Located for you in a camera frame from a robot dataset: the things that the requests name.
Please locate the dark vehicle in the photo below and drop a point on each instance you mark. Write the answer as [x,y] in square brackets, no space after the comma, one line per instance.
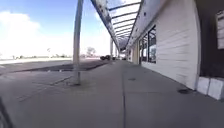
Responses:
[105,57]

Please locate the bare tree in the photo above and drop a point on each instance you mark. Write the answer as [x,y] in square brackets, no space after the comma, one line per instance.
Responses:
[90,51]

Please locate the glazed canopy roof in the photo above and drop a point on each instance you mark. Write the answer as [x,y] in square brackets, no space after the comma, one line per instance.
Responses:
[118,20]

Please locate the white sided building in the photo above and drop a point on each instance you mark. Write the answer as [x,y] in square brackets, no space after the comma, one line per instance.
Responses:
[173,46]

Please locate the dark round ground cover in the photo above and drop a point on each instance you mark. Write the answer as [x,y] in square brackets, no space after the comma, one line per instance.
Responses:
[183,90]

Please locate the white boxes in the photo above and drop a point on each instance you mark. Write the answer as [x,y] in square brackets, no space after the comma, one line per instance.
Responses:
[210,87]

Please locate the pale canopy post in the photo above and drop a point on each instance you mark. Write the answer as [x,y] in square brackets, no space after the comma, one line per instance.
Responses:
[111,49]
[77,40]

